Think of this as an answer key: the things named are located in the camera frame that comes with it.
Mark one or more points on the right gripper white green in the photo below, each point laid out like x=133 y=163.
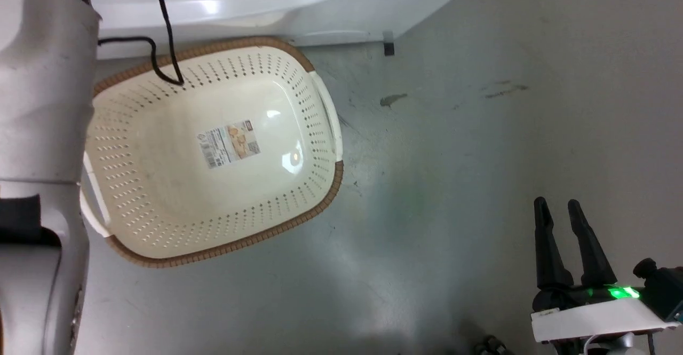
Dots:
x=592 y=317

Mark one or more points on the dark robot base part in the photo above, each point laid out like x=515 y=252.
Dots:
x=492 y=346

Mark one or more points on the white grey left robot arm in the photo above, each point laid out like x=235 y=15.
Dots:
x=42 y=104

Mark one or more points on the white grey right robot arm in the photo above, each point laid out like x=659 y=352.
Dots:
x=608 y=346

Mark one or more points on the black washing machine foot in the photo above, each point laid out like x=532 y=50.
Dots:
x=388 y=45

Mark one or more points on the white washing machine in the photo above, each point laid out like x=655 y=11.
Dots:
x=299 y=2

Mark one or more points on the cream perforated laundry basket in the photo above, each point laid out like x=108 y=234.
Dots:
x=160 y=205

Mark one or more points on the printed paper label sticker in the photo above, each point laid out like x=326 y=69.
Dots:
x=230 y=142

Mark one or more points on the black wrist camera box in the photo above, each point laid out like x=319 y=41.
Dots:
x=664 y=291

